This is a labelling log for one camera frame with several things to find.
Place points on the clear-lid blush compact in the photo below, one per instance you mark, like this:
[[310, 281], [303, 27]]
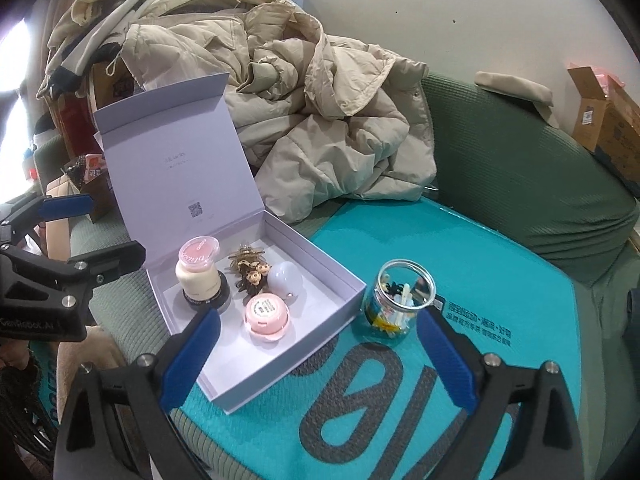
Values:
[[200, 251]]

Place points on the red white snack packet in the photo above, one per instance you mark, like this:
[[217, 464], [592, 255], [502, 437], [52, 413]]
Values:
[[95, 167]]

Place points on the beige folded cloth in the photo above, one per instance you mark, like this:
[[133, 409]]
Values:
[[520, 92]]

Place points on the beige fleece blanket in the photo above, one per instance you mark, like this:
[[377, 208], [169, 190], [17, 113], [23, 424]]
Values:
[[90, 360]]

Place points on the black round jar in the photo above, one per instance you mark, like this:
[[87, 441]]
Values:
[[205, 300]]

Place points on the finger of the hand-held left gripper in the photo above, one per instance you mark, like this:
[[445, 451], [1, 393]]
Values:
[[100, 262], [65, 206]]

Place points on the bear hair clip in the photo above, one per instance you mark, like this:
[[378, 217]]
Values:
[[251, 276], [263, 266]]

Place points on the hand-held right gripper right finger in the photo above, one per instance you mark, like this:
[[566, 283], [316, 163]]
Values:
[[445, 360]]

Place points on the blue jeans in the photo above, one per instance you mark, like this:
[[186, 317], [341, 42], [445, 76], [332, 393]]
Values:
[[634, 310]]

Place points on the clear plastic jar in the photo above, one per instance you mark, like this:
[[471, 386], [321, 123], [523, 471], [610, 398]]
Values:
[[397, 305]]

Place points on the beige puffer jacket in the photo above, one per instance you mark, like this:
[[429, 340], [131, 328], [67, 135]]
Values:
[[325, 125]]

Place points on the clear gold hair claw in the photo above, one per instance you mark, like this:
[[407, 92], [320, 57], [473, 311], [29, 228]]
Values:
[[245, 252]]

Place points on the teal bubble mailer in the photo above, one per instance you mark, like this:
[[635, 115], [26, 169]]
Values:
[[500, 270]]

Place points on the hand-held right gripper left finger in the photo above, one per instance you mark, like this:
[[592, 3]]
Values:
[[190, 360]]

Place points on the green covered sofa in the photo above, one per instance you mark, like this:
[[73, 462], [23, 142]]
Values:
[[500, 160]]

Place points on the lavender hinged gift box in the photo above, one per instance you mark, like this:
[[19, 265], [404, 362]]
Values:
[[175, 160]]

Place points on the pink round compact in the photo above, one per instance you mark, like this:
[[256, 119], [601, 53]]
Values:
[[267, 312]]

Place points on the printed cardboard box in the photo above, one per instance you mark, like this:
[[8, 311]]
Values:
[[610, 125]]

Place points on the cream grey jacket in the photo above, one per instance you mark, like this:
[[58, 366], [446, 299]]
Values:
[[125, 5]]

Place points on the brown hair claw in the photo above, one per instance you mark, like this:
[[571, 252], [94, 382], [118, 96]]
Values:
[[245, 287]]

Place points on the brown cardboard box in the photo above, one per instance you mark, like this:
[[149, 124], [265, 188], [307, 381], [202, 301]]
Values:
[[75, 115]]

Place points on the small lilac round jar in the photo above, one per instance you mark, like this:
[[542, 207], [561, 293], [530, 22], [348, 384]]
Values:
[[283, 280]]

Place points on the cream white cosmetic jar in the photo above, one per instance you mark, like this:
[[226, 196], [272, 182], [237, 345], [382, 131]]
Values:
[[196, 275]]

